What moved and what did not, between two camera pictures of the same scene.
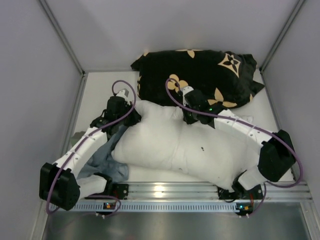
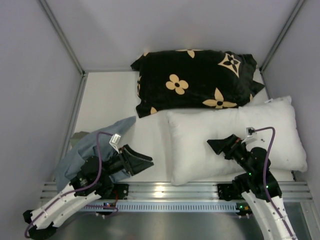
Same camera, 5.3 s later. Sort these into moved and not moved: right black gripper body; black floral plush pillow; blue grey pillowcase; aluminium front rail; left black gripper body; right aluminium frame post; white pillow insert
Moved: right black gripper body; left black gripper body; blue grey pillowcase; white pillow insert
Not moved: black floral plush pillow; right aluminium frame post; aluminium front rail
